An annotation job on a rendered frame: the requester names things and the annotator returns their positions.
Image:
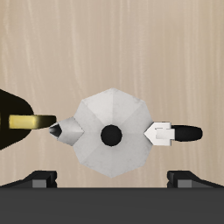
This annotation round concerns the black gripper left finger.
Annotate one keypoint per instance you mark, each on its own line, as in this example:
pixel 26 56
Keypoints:
pixel 40 178

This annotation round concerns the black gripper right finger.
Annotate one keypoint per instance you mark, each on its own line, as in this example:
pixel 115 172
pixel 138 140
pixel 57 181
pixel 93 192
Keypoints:
pixel 182 178

